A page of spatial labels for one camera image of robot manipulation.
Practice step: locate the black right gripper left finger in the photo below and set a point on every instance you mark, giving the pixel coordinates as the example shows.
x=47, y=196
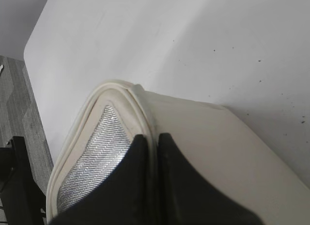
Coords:
x=121, y=199

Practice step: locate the black table frame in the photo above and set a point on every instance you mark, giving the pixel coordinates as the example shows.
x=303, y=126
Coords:
x=23, y=202

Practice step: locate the cream zippered bag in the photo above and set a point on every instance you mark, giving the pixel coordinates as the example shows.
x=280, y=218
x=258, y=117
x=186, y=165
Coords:
x=104, y=128

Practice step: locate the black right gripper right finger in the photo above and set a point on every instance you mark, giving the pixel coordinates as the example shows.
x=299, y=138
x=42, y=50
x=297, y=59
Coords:
x=227, y=179

